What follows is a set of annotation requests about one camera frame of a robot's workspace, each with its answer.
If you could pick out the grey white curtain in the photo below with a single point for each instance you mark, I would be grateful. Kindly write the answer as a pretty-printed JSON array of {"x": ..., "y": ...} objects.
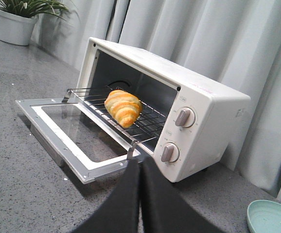
[{"x": 235, "y": 42}]

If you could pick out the green potted plant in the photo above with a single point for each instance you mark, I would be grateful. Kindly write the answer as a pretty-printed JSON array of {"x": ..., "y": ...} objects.
[{"x": 32, "y": 8}]

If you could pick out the striped croissant bread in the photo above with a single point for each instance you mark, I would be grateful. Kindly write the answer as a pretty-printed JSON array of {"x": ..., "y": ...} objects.
[{"x": 124, "y": 107}]

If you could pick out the oven knob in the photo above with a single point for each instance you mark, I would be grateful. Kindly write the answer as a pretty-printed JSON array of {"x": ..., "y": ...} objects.
[
  {"x": 170, "y": 153},
  {"x": 185, "y": 118}
]

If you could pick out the upper oven knob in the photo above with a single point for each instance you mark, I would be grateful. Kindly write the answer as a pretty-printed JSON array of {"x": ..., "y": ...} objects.
[{"x": 185, "y": 118}]

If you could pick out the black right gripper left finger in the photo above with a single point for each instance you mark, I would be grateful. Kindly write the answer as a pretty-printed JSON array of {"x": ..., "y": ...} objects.
[{"x": 119, "y": 213}]

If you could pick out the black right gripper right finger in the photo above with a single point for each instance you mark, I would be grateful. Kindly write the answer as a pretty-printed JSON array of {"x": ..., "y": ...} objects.
[{"x": 163, "y": 209}]

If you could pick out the glass oven door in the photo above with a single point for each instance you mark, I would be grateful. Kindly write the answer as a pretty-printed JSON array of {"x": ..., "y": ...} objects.
[{"x": 74, "y": 136}]

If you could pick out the white Toshiba toaster oven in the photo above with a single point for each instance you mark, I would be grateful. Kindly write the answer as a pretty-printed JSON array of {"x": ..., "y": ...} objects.
[{"x": 168, "y": 87}]

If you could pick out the metal wire oven rack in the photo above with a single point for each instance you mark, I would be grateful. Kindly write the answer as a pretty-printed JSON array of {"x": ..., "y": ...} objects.
[{"x": 144, "y": 132}]

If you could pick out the white plant pot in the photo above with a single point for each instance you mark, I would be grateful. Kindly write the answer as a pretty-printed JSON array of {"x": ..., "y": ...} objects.
[{"x": 15, "y": 29}]

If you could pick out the light green plate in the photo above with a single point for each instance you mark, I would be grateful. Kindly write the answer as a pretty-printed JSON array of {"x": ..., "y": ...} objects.
[{"x": 264, "y": 216}]

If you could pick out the lower oven knob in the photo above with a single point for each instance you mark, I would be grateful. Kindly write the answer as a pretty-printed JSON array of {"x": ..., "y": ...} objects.
[{"x": 170, "y": 153}]

